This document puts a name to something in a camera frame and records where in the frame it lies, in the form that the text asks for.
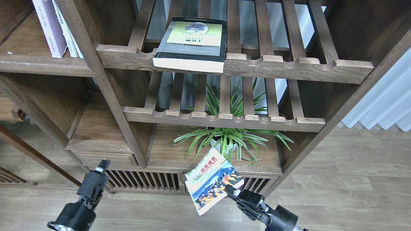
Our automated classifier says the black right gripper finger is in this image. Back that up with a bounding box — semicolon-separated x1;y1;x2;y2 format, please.
224;184;241;199

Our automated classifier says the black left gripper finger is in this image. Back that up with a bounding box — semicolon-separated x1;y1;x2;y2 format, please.
77;159;110;201

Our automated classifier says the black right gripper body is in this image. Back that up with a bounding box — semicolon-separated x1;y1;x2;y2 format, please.
236;190;299;231

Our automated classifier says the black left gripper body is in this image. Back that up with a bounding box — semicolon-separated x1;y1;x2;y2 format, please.
47;193;102;231

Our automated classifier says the colourful 300 paperback book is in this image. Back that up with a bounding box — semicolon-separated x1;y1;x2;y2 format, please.
185;148;245;216

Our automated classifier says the pale purple book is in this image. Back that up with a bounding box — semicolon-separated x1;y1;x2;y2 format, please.
32;0;67;58

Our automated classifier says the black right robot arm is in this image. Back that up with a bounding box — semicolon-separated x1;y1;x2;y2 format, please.
225;185;307;231

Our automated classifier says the white plant pot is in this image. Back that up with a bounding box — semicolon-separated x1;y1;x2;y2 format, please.
210;136;237;154

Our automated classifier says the green spider plant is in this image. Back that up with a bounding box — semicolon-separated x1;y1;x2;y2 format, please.
170;81;294;166

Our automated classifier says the dark wooden bookshelf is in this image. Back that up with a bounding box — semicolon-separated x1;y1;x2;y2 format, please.
1;0;410;196

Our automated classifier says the white book right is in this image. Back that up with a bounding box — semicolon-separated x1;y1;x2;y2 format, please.
69;30;84;59

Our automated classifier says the white book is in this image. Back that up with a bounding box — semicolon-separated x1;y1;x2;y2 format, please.
52;0;78;58
69;30;84;59

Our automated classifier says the white book left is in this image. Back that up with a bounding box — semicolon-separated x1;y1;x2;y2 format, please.
52;0;78;58

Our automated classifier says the black and yellow book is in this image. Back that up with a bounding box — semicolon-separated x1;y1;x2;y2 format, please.
153;17;227;73

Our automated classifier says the white curtain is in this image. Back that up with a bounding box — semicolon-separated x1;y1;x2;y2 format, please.
341;49;411;132

